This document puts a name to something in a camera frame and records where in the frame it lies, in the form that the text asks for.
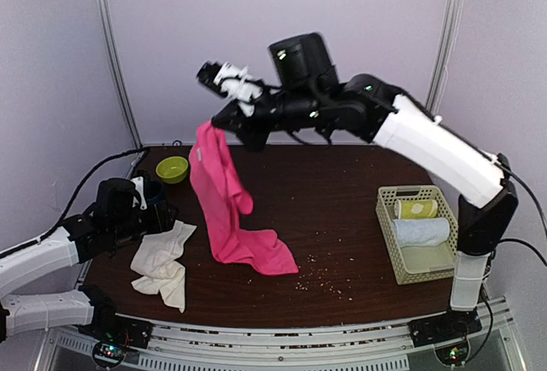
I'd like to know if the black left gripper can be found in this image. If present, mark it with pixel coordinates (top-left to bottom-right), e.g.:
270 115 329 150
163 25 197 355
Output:
109 199 178 244

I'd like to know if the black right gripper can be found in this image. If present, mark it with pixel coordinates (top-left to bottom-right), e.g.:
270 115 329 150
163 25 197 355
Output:
215 76 326 150

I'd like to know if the pink towel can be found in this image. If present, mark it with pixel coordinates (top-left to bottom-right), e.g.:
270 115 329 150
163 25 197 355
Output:
189 122 299 276

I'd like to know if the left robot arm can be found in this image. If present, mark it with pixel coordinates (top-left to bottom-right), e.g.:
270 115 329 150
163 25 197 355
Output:
1 177 178 347

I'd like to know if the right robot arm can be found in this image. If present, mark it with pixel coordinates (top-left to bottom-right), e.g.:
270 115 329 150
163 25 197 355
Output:
198 32 518 339

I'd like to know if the dark blue mug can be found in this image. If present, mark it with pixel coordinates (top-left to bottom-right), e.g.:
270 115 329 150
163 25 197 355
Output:
144 180 166 208

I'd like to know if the white crumpled towel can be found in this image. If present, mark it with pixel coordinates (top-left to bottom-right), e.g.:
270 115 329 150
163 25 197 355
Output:
130 221 197 313

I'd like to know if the green bowl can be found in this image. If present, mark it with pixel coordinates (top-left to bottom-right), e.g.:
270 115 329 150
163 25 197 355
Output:
156 156 189 185

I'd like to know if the yellow rolled towel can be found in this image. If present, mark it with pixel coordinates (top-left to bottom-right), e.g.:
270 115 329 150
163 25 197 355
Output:
393 199 438 220

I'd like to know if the light blue rolled towel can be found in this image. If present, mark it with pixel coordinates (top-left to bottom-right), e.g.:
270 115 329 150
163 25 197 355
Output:
391 218 450 247

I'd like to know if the beige plastic basket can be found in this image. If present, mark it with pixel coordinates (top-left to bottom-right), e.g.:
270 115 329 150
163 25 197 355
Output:
376 185 458 286

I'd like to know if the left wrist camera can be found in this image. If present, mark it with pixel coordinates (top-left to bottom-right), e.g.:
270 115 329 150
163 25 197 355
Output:
130 176 148 211

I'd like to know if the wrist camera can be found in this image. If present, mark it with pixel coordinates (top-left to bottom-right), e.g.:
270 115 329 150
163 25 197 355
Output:
130 176 148 211
197 62 265 117

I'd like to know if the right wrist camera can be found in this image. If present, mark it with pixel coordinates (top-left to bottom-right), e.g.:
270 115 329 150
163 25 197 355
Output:
197 62 265 117

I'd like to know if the left black cable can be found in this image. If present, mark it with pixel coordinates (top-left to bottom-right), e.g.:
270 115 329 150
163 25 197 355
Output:
46 146 150 235

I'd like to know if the black cable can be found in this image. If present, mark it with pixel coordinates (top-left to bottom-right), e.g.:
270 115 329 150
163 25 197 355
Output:
491 155 547 268
46 146 150 235

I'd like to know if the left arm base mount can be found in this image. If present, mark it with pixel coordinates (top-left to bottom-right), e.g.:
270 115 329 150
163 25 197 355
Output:
77 315 153 370

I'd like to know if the right aluminium frame post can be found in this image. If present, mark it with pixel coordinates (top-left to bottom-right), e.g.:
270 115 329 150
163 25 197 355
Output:
426 0 462 113

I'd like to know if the aluminium frame post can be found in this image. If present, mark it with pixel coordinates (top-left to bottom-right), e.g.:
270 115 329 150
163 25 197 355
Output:
96 0 143 148
426 0 462 113

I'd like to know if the left aluminium frame post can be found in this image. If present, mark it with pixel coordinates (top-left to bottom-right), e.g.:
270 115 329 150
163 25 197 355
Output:
96 0 143 148

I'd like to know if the right black cable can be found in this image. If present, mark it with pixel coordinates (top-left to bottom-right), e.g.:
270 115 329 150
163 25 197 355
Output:
491 155 547 268

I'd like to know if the aluminium front rail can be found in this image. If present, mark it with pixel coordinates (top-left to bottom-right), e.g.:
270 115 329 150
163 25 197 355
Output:
33 296 526 371

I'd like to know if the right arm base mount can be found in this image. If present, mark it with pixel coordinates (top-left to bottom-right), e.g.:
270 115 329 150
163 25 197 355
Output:
408 309 482 368

